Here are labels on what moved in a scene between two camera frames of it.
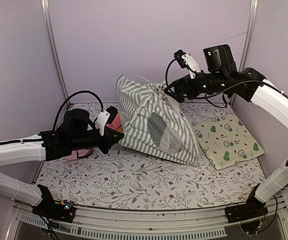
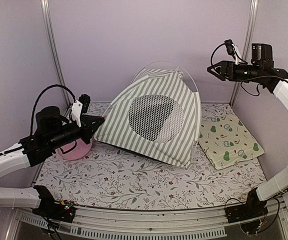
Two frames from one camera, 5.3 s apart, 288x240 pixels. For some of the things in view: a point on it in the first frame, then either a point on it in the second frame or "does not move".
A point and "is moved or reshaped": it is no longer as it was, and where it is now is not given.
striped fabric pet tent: (151, 122) is moved or reshaped
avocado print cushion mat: (224, 141) does not move
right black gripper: (178, 88) -> (231, 65)
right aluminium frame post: (247, 36) does not move
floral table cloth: (118, 179) does not move
